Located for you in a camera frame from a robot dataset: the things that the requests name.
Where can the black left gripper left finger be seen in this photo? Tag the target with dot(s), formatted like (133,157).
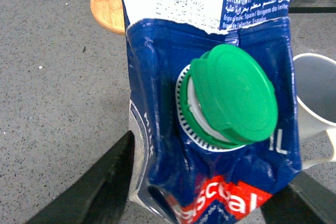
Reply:
(100,194)

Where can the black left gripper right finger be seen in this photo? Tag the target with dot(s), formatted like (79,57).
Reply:
(304,200)

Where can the white ribbed mug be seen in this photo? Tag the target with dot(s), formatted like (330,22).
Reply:
(315,87)

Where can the blue white milk carton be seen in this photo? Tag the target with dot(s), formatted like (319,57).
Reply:
(213,106)

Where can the wooden mug tree stand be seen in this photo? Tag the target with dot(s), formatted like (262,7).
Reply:
(109,15)

